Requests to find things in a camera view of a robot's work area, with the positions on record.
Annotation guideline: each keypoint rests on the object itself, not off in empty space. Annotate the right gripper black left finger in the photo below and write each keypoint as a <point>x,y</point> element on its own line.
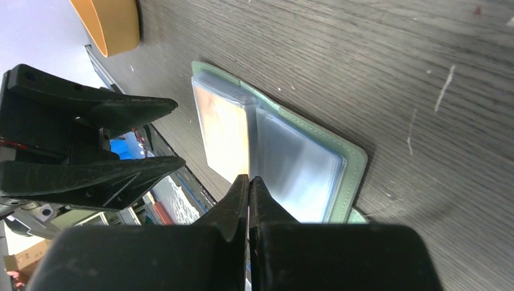
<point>206,255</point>

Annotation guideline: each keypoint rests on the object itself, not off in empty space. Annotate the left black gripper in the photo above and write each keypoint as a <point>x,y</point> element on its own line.
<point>37,111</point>

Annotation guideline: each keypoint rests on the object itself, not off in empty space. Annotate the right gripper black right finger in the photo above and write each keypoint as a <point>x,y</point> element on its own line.
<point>289,255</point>

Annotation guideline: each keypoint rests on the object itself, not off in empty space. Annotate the light green card holder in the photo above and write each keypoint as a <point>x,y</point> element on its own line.
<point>311,172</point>

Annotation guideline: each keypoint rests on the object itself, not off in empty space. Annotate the yellow credit card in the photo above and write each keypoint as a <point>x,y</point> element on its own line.
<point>221,108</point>

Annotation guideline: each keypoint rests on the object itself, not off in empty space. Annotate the yellow oval tray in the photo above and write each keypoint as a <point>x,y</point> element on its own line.
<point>113,25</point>

